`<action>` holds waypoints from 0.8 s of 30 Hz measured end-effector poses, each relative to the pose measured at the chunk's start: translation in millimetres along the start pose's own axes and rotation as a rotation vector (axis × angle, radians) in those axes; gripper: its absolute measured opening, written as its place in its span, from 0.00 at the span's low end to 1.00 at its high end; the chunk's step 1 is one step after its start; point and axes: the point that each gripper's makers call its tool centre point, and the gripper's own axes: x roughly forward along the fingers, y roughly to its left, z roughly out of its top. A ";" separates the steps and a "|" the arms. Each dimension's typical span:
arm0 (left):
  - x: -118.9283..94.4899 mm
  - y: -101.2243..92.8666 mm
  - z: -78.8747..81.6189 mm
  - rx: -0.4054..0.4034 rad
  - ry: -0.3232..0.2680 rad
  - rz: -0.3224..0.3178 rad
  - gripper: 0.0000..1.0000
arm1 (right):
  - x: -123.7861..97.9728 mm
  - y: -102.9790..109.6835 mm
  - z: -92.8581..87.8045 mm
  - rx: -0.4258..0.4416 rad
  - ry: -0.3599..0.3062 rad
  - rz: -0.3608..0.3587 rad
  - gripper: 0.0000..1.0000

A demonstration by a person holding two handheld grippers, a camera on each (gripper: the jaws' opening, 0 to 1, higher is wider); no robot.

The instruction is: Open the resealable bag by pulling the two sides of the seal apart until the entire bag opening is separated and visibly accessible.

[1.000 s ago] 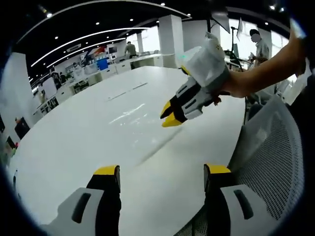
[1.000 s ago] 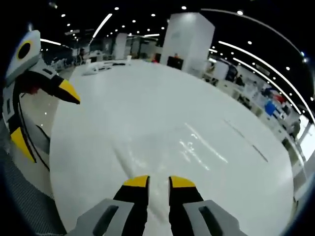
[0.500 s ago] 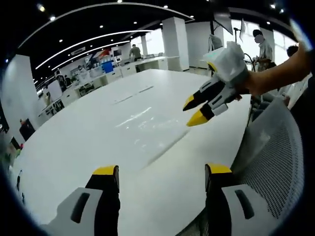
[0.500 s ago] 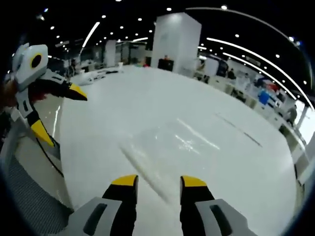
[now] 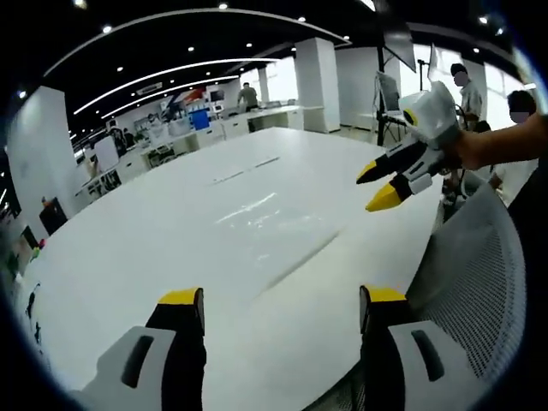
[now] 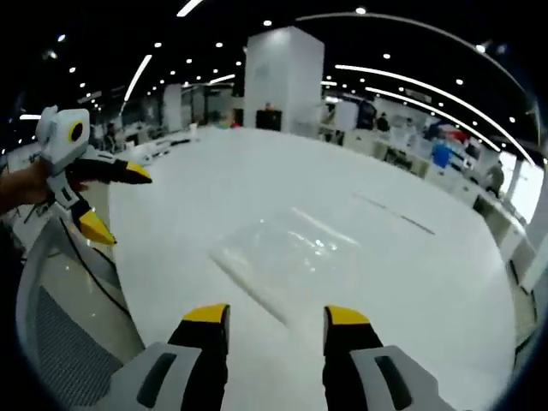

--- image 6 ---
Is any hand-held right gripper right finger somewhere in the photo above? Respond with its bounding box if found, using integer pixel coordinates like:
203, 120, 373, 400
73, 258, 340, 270
322, 304, 457, 411

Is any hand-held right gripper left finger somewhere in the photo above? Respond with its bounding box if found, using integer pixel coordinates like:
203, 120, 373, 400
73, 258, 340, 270
96, 303, 231, 411

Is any clear resealable plastic bag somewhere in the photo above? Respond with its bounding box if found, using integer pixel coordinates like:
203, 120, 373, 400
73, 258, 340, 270
208, 206, 361, 327

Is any person's left hand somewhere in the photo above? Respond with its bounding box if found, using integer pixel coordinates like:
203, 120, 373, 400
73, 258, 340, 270
0, 154, 56, 215

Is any grey mesh office chair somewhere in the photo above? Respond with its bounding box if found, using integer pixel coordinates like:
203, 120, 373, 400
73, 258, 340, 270
15, 213, 147, 411

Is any black cabinet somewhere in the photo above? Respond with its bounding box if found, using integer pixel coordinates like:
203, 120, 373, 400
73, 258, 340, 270
255, 109, 283, 131

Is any white square pillar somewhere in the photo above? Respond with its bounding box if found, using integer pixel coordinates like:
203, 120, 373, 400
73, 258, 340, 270
243, 26, 325, 134

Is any row of white desks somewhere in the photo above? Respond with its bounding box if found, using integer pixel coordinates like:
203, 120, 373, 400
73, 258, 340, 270
342, 128, 539, 292

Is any blue object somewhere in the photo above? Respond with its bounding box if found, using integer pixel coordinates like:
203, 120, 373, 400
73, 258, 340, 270
431, 140, 453, 173

